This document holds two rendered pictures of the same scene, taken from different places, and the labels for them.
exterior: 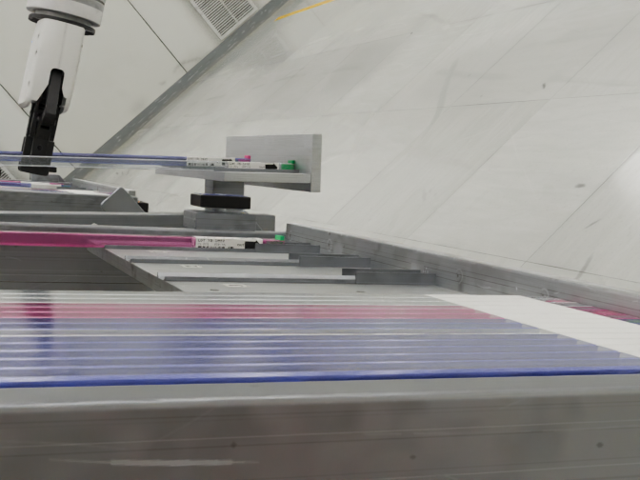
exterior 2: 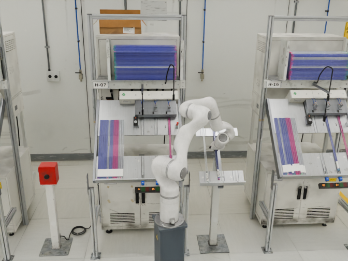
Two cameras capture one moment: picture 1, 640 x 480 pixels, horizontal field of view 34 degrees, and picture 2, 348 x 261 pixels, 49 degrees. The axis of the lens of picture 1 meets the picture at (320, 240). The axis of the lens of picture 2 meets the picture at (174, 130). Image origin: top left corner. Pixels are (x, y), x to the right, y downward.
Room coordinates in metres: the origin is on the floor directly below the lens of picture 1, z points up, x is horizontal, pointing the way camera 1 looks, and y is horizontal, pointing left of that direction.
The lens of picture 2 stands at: (1.31, -2.58, 2.07)
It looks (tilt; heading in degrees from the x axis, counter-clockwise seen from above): 20 degrees down; 99
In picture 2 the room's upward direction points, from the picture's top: 1 degrees clockwise
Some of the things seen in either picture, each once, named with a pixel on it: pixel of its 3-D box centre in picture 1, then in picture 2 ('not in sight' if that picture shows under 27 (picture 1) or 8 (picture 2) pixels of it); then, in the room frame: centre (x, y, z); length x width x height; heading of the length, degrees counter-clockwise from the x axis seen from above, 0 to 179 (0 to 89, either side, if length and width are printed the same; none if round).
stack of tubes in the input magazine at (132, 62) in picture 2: not in sight; (145, 62); (0.59, 0.46, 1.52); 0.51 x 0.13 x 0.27; 13
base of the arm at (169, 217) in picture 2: not in sight; (169, 207); (0.96, -0.52, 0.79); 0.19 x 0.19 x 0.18
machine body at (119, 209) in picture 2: not in sight; (140, 186); (0.50, 0.56, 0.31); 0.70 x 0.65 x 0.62; 13
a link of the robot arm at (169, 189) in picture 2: not in sight; (165, 175); (0.94, -0.50, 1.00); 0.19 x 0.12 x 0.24; 151
